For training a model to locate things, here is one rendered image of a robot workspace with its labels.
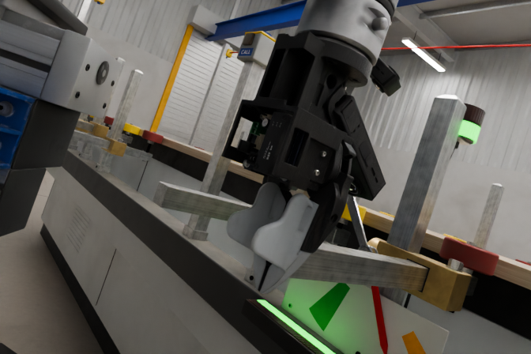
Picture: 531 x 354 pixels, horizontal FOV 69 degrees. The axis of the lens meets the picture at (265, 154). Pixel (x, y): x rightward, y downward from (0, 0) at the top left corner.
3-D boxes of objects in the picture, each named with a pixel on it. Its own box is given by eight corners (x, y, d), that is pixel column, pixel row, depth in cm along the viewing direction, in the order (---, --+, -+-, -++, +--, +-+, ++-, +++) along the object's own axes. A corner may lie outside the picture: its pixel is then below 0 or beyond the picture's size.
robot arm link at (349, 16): (340, 35, 39) (413, 30, 33) (325, 77, 39) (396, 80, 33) (291, -6, 34) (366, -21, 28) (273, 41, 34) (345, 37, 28)
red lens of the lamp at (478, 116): (472, 118, 56) (477, 103, 56) (433, 114, 60) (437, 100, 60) (487, 131, 60) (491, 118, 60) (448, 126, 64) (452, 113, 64)
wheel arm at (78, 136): (31, 129, 128) (35, 117, 128) (29, 128, 130) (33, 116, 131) (149, 163, 156) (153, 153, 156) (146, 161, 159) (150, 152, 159)
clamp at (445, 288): (445, 311, 47) (457, 272, 48) (356, 267, 58) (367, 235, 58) (462, 312, 51) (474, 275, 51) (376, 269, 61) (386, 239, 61)
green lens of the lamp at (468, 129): (467, 134, 56) (472, 120, 56) (427, 129, 60) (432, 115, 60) (481, 146, 59) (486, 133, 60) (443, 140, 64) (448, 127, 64)
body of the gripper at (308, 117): (216, 163, 33) (264, 32, 33) (284, 186, 38) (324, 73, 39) (273, 185, 27) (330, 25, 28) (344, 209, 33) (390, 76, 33)
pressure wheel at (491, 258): (466, 325, 56) (491, 248, 56) (415, 299, 62) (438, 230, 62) (485, 324, 61) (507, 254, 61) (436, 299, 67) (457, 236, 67)
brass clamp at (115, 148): (108, 152, 142) (113, 140, 142) (97, 146, 152) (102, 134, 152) (124, 157, 146) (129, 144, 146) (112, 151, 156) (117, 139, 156)
